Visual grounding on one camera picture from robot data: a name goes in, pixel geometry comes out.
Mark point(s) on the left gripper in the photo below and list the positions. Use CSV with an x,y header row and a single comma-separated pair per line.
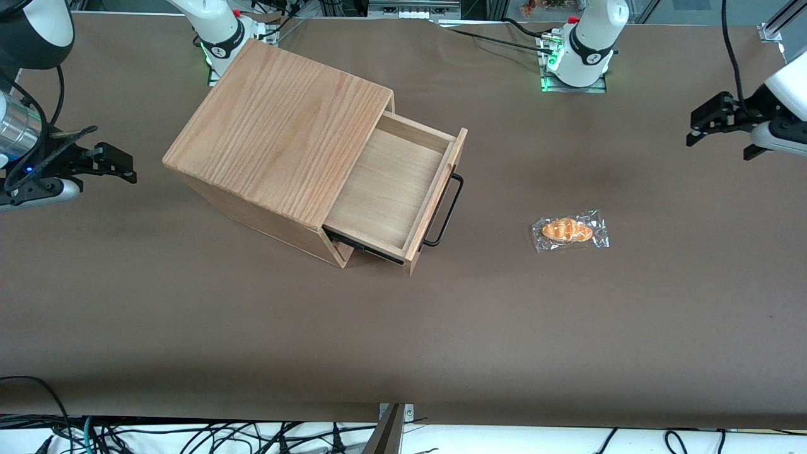
x,y
739,117

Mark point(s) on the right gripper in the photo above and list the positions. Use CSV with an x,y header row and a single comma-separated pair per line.
x,y
55,161

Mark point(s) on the wooden drawer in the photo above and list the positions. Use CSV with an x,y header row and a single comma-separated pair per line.
x,y
391,189

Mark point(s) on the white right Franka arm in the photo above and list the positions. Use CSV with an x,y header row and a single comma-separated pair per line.
x,y
211,22

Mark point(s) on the wooden oak drawer cabinet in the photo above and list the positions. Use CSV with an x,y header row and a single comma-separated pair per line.
x,y
277,126

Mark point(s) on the plastic-wrapped bread roll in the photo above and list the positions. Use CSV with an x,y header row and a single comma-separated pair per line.
x,y
567,230

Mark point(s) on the grey equipment box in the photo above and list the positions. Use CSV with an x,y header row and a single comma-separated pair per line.
x,y
413,7

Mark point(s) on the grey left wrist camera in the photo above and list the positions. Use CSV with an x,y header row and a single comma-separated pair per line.
x,y
782,139

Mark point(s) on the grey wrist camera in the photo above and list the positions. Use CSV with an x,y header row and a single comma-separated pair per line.
x,y
44,192
782,139

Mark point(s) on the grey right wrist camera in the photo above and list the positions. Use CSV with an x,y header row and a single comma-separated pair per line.
x,y
44,192

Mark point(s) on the aluminium frame profile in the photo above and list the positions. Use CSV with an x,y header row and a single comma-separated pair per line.
x,y
782,19

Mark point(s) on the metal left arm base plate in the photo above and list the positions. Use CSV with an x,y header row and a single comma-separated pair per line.
x,y
599,87

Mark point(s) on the black drawer slide rail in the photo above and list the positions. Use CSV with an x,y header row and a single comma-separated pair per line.
x,y
365,248

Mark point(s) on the metal table edge bracket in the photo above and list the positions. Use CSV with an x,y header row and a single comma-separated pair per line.
x,y
391,429

